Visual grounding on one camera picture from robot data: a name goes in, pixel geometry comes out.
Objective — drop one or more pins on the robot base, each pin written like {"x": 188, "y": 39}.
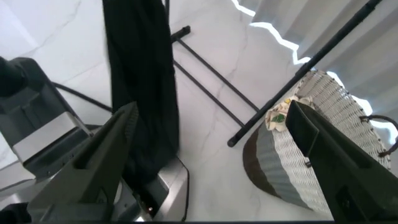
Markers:
{"x": 46, "y": 140}

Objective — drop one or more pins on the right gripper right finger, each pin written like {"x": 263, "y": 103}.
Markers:
{"x": 348, "y": 174}

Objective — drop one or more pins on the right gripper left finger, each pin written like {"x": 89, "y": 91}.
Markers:
{"x": 90, "y": 174}

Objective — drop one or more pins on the black garment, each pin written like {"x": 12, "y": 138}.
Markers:
{"x": 140, "y": 77}

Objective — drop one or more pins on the black clothes rack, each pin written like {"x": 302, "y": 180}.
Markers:
{"x": 311, "y": 66}

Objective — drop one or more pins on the white laundry basket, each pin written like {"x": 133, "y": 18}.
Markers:
{"x": 280, "y": 146}

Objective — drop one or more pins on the cream printed garment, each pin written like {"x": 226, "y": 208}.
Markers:
{"x": 276, "y": 118}

